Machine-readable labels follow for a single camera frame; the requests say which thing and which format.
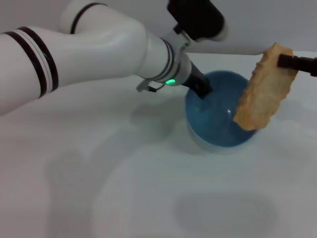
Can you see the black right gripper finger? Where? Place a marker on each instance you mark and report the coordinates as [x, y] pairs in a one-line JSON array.
[[294, 63]]

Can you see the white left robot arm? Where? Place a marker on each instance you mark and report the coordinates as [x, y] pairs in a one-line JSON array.
[[99, 54]]

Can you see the blue bowl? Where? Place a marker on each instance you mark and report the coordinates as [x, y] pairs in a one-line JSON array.
[[213, 124]]

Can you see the ridged orange bread loaf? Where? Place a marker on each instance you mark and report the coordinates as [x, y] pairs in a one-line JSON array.
[[265, 94]]

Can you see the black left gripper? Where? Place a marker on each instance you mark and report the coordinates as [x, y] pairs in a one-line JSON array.
[[195, 79]]

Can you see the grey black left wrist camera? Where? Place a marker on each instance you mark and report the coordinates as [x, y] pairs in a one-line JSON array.
[[198, 17]]

